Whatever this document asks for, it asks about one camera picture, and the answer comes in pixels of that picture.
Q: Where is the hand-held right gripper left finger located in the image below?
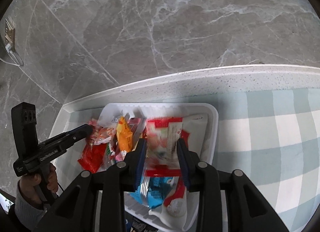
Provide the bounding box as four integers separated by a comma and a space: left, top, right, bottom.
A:
36, 138, 148, 232

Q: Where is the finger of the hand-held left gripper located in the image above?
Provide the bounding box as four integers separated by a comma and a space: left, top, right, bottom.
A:
37, 124, 93, 152

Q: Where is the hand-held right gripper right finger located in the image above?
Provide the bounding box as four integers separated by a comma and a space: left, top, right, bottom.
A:
176, 139, 297, 232

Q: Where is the clear orange print packet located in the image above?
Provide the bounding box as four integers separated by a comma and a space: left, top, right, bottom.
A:
87, 119, 118, 145

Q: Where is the white and red snack bag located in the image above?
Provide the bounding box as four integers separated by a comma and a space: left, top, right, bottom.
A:
145, 113, 209, 231

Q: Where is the pink snack packet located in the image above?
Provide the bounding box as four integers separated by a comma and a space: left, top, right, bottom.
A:
127, 118, 146, 139

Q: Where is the white plastic tray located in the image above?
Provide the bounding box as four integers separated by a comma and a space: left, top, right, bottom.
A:
96, 102, 219, 231

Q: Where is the person's left forearm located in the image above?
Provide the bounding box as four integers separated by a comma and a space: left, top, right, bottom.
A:
14, 179, 48, 230

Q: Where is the person's left hand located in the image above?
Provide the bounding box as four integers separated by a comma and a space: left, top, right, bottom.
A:
19, 163, 59, 207

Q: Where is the red snack packet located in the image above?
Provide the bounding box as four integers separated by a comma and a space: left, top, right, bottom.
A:
77, 142, 108, 174

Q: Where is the green and red packet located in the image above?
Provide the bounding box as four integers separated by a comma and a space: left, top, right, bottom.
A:
104, 144, 127, 165

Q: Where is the orange snack packet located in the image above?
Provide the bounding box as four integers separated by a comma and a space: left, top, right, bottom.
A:
116, 116, 133, 152

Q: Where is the blue snack packet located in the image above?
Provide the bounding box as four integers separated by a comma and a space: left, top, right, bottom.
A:
130, 176, 175, 210

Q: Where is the dark snack packet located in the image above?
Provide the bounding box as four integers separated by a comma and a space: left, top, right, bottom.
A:
125, 217, 160, 232

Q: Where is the metal hook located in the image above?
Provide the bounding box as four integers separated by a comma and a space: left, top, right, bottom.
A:
0, 17, 24, 67

